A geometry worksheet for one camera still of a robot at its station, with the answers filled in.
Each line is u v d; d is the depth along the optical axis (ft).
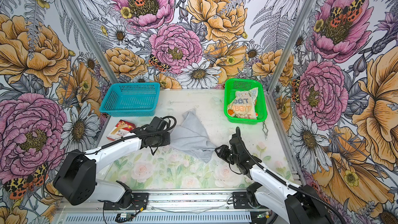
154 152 2.40
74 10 2.62
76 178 1.39
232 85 3.94
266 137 3.17
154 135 2.17
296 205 1.35
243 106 3.47
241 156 2.17
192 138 3.01
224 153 2.50
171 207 2.40
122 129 3.13
